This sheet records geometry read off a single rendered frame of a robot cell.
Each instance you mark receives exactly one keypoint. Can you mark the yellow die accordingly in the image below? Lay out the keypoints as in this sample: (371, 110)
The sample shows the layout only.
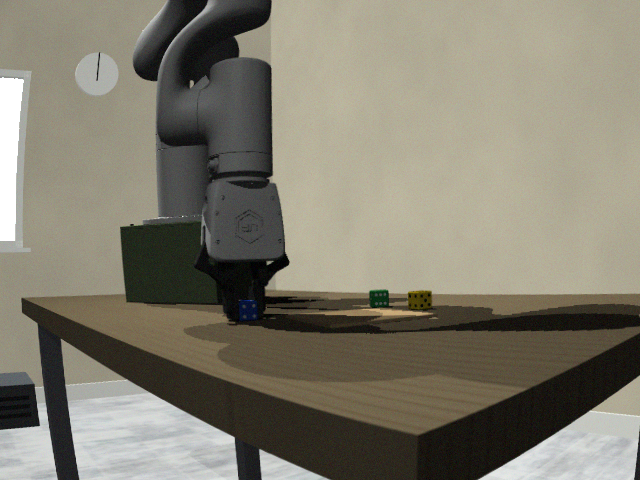
(419, 300)

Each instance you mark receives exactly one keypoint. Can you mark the green die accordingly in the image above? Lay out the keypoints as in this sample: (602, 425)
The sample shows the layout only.
(379, 298)

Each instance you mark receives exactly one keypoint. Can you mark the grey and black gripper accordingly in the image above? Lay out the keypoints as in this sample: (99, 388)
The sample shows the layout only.
(248, 228)

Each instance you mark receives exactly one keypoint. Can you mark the tan square mat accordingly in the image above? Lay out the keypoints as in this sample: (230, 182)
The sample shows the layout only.
(359, 317)

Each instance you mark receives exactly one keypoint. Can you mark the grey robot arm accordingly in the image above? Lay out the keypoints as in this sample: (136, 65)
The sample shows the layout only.
(228, 118)

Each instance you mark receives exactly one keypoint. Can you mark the blue die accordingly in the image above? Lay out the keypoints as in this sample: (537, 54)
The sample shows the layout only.
(248, 310)

